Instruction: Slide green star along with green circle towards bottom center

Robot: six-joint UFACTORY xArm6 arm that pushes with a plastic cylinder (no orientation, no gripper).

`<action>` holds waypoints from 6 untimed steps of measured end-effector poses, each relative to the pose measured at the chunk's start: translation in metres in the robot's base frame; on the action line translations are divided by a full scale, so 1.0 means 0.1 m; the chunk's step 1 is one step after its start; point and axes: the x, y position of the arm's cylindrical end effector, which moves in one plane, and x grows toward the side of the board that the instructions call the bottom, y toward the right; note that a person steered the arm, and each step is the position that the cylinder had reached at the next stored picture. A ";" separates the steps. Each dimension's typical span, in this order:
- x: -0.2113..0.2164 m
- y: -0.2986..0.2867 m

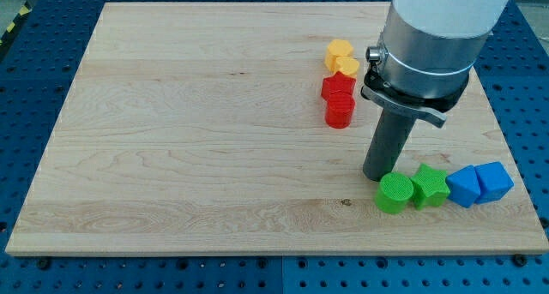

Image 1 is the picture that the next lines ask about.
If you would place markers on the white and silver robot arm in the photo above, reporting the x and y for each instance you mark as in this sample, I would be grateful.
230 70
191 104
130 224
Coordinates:
420 66

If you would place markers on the green star block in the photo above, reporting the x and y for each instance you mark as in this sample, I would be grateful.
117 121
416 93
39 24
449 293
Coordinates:
430 187

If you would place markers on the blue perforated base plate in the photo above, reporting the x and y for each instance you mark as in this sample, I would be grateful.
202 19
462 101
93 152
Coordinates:
35 75

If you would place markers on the light wooden board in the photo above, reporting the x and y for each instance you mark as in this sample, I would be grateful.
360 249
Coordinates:
197 129

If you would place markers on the yellow heart block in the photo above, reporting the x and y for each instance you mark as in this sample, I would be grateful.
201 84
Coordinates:
347 66

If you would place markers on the blue cube block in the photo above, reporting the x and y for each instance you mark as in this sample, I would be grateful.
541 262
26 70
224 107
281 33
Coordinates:
494 181

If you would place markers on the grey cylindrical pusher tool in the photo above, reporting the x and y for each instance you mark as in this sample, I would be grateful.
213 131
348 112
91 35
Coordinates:
390 136

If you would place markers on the green cylinder block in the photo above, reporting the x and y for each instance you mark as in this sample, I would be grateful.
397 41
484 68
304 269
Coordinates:
394 192

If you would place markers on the red cylinder block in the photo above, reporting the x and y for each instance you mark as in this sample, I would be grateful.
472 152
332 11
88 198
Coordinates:
339 110

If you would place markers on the blue triangular block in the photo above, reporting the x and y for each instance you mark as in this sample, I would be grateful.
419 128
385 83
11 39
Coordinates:
464 186

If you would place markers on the red star block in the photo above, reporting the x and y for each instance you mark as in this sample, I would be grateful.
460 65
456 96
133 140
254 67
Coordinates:
337 83

